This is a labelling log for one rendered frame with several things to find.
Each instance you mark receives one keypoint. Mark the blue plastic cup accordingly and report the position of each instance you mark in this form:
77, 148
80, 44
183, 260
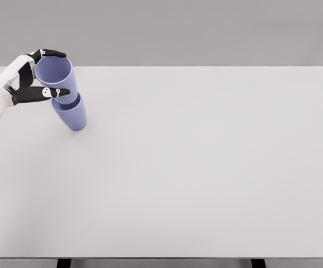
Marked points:
58, 74
73, 117

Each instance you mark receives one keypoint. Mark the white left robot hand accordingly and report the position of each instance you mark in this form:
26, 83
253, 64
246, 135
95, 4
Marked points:
9, 75

